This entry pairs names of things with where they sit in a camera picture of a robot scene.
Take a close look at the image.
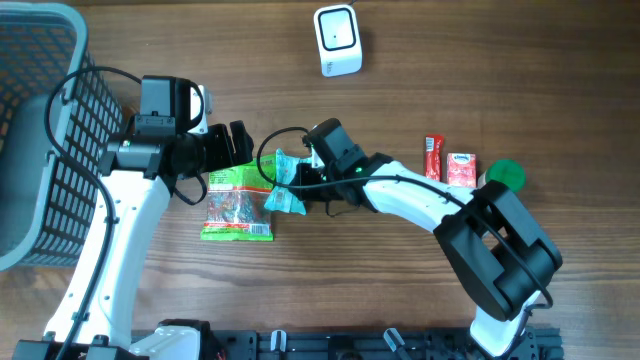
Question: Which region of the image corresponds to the teal wrapper packet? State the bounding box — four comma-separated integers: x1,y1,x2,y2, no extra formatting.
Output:
264,149,311,215

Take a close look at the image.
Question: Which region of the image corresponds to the green snack bag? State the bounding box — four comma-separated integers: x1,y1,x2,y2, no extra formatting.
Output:
200,155,276,242

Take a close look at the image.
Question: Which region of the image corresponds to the red stick sachet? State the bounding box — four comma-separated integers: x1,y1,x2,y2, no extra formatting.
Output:
425,134,444,182

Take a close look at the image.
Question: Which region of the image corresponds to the red white tissue pack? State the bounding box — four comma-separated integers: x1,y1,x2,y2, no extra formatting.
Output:
446,153,477,188

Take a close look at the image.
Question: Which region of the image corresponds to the green lid jar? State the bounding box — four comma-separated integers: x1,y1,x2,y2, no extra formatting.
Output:
477,159,526,193

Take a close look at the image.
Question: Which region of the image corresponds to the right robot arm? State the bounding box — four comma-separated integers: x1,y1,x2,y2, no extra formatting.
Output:
291,118,563,358

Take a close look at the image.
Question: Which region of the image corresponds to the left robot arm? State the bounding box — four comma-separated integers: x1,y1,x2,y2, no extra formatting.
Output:
13,75,253,359

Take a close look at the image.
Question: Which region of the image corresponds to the white barcode scanner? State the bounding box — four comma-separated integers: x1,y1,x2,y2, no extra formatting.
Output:
313,4,363,78

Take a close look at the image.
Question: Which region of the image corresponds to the grey plastic mesh basket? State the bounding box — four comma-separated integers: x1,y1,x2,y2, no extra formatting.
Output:
1,2,126,270

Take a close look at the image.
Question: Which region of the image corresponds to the right black camera cable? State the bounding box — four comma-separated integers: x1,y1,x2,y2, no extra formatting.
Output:
255,126,554,351

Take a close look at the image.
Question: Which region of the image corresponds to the black camera cable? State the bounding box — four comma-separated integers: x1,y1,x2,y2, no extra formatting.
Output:
255,126,554,351
43,65,209,360

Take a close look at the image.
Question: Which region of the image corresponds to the left black camera cable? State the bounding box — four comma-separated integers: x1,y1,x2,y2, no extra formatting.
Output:
43,65,209,360

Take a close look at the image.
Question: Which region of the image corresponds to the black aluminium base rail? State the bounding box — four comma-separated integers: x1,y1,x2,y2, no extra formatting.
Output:
118,327,565,360

